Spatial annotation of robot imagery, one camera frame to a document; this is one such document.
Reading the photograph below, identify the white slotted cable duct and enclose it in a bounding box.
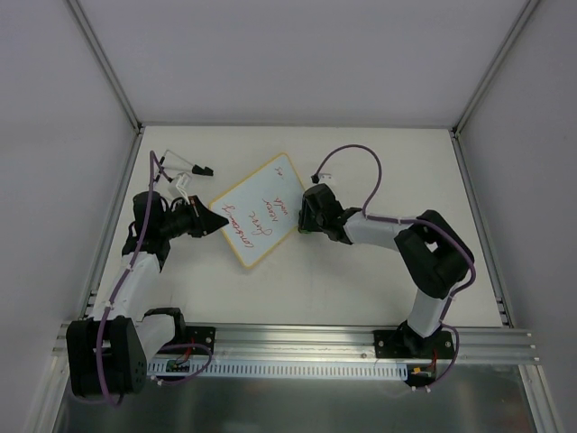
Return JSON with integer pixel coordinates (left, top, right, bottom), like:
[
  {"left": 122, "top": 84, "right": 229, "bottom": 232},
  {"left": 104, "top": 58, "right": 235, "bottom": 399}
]
[{"left": 147, "top": 358, "right": 408, "bottom": 382}]

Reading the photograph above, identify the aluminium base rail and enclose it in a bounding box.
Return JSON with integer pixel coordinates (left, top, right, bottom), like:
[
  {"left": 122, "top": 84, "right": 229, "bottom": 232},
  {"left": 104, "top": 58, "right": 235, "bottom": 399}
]
[{"left": 51, "top": 320, "right": 541, "bottom": 367}]

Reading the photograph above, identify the aluminium frame post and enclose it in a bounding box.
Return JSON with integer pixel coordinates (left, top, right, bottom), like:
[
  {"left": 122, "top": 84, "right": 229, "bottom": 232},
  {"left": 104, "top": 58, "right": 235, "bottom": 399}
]
[
  {"left": 452, "top": 0, "right": 542, "bottom": 137},
  {"left": 64, "top": 0, "right": 142, "bottom": 134}
]

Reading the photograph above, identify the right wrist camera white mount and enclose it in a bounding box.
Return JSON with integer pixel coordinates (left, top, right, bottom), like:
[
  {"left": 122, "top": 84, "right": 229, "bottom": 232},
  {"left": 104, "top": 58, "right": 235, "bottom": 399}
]
[{"left": 311, "top": 172, "right": 334, "bottom": 185}]

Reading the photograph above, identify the left aluminium frame post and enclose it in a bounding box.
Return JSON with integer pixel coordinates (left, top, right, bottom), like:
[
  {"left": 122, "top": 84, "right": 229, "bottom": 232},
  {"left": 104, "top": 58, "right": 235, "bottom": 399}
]
[{"left": 64, "top": 0, "right": 142, "bottom": 134}]

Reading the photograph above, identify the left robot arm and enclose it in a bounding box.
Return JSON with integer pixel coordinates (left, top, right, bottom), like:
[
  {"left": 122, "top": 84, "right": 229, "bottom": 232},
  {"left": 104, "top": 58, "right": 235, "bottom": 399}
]
[{"left": 66, "top": 191, "right": 229, "bottom": 406}]

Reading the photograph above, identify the wire whiteboard stand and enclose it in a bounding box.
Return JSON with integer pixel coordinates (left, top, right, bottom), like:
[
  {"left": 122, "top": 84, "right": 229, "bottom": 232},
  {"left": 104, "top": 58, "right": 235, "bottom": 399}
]
[{"left": 160, "top": 149, "right": 215, "bottom": 177}]

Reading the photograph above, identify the yellow-framed small whiteboard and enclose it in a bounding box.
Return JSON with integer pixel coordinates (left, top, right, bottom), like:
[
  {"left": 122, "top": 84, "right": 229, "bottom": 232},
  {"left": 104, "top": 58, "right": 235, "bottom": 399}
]
[{"left": 209, "top": 152, "right": 304, "bottom": 269}]

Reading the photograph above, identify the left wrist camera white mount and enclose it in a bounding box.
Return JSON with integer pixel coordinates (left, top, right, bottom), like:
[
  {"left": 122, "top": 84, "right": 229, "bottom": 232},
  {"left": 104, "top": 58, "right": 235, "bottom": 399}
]
[{"left": 168, "top": 172, "right": 191, "bottom": 203}]

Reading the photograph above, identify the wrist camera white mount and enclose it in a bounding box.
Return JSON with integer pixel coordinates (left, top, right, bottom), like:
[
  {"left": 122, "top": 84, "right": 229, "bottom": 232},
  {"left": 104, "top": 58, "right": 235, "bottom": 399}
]
[
  {"left": 168, "top": 172, "right": 191, "bottom": 203},
  {"left": 311, "top": 172, "right": 334, "bottom": 185}
]

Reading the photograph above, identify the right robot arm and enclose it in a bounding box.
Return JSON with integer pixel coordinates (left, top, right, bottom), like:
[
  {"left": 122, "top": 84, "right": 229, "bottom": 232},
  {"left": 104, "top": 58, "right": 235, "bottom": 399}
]
[{"left": 298, "top": 184, "right": 476, "bottom": 357}]

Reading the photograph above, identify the right aluminium frame post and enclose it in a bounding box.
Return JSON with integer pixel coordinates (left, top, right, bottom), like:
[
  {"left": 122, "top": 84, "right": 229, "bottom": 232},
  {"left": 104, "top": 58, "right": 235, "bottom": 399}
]
[{"left": 452, "top": 0, "right": 542, "bottom": 137}]

